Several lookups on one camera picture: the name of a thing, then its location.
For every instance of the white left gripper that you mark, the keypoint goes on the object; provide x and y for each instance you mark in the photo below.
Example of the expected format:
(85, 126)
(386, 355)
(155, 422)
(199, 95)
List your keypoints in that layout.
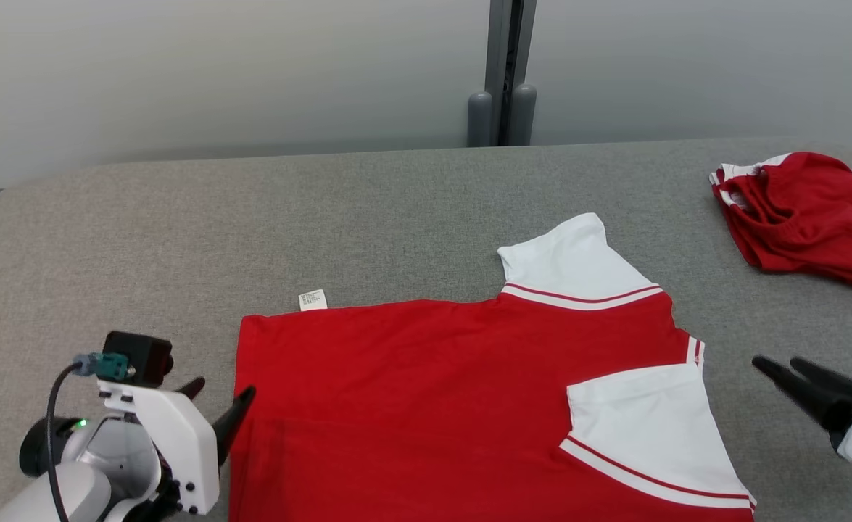
(179, 442)

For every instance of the red shorts white side band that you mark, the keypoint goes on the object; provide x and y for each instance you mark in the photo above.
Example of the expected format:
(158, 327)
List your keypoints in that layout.
(810, 225)

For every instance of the red white printed jersey shirt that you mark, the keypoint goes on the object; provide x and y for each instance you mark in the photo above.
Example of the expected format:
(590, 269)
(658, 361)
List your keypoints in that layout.
(411, 406)

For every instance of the grey metal partition post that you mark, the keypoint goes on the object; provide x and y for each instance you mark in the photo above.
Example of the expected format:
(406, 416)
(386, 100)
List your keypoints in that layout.
(502, 72)

